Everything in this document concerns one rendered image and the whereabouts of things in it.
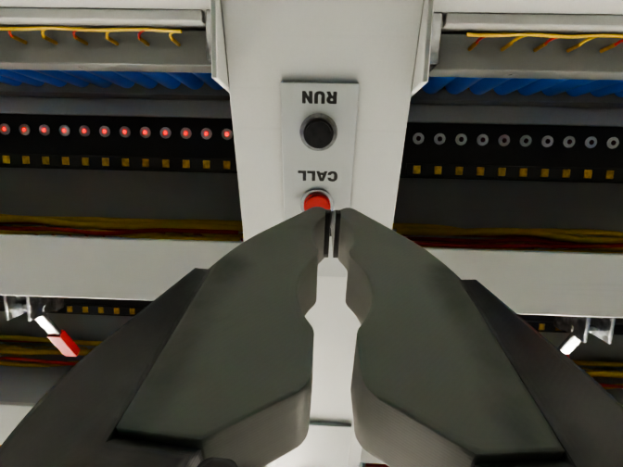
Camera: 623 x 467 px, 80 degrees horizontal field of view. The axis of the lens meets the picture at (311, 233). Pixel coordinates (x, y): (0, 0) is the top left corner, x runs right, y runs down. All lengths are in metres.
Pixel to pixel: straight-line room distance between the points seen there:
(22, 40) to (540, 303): 0.39
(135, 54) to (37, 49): 0.07
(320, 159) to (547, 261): 0.17
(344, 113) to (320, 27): 0.04
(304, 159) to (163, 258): 0.13
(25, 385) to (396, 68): 0.56
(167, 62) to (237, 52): 0.09
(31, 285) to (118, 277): 0.07
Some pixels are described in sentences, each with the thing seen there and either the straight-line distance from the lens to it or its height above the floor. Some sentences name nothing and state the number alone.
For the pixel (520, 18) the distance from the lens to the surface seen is 0.27.
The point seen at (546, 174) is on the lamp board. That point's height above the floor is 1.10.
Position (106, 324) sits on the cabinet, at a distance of 0.66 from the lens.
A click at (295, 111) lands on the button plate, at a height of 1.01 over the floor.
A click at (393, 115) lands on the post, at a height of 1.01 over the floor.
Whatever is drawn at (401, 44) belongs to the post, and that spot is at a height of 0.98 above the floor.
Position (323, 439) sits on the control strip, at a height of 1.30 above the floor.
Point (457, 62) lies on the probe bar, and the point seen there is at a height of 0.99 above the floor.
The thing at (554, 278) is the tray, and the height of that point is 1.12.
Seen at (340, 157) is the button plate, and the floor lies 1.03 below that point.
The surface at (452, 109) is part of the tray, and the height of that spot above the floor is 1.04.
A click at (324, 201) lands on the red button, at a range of 0.22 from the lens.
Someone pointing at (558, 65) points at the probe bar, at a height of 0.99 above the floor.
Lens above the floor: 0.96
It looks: 31 degrees up
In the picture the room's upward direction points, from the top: 179 degrees counter-clockwise
